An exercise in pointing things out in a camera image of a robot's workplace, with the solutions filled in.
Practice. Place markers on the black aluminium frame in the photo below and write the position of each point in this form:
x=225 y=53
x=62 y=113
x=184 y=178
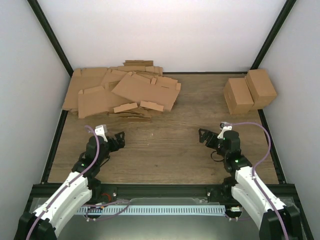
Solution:
x=286 y=9

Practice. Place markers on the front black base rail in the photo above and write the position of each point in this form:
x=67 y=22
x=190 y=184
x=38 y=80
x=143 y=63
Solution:
x=213 y=192

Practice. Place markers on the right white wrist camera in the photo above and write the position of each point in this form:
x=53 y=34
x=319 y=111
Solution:
x=224 y=126

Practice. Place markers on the light blue slotted cable duct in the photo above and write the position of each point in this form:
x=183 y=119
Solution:
x=160 y=210

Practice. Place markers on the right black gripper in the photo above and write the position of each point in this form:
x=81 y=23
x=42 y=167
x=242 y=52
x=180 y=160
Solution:
x=207 y=133

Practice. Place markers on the cardboard box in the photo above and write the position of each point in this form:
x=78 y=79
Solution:
x=137 y=90
x=237 y=96
x=261 y=88

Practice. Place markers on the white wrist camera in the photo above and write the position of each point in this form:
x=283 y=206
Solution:
x=224 y=126
x=101 y=131

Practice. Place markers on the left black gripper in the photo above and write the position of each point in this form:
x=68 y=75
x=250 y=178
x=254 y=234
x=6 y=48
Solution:
x=122 y=142

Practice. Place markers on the stack of flat cardboard blanks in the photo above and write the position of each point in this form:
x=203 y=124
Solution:
x=90 y=93

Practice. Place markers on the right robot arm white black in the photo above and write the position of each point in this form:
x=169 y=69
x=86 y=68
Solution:
x=273 y=218

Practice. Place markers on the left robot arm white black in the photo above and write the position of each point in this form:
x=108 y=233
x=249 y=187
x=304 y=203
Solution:
x=80 y=187

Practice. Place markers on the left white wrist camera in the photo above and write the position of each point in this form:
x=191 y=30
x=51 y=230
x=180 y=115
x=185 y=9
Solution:
x=101 y=131

